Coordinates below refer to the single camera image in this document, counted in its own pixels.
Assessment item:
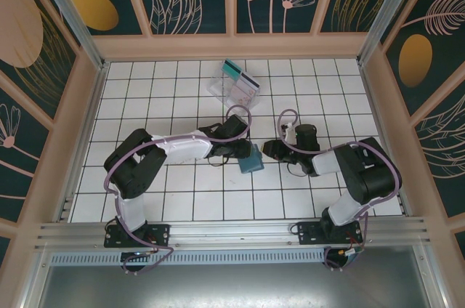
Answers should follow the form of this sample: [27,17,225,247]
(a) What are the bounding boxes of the teal leather card holder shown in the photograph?
[238,143,265,174]

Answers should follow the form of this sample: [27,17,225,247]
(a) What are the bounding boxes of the clear acrylic card stand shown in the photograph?
[207,68,262,109]

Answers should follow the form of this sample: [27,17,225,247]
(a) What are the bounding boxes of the white card with black stripe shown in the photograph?
[238,71,261,91]

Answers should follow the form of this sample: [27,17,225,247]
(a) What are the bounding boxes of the pink floral card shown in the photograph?
[232,83,257,106]

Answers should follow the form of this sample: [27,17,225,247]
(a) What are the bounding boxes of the teal card with black stripe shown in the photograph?
[222,60,241,79]

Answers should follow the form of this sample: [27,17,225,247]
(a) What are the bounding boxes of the grey metal sheet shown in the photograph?
[21,264,444,308]

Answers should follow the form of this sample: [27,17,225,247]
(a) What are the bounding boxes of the thin black cable loop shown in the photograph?
[206,153,228,168]
[285,161,310,177]

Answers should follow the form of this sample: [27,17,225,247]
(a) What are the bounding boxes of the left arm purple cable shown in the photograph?
[104,104,254,275]

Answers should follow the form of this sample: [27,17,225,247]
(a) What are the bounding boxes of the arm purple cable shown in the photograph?
[277,108,403,272]
[104,104,254,275]

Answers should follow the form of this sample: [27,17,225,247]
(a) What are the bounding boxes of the aluminium mounting rail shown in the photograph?
[34,216,432,251]

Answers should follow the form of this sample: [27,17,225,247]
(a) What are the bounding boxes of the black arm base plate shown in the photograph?
[104,223,171,249]
[297,220,363,248]

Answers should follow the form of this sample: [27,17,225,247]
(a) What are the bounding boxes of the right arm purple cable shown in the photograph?
[277,108,403,272]

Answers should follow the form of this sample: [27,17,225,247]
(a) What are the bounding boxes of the slotted grey cable duct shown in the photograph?
[49,248,326,266]

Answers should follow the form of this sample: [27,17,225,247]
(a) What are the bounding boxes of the aluminium table edge rail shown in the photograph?
[395,190,411,216]
[54,62,110,224]

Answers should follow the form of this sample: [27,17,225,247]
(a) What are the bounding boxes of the yellow connector wire bundle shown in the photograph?
[336,246,365,264]

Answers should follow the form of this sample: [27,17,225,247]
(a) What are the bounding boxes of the aluminium corner post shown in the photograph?
[31,0,110,71]
[357,0,435,65]

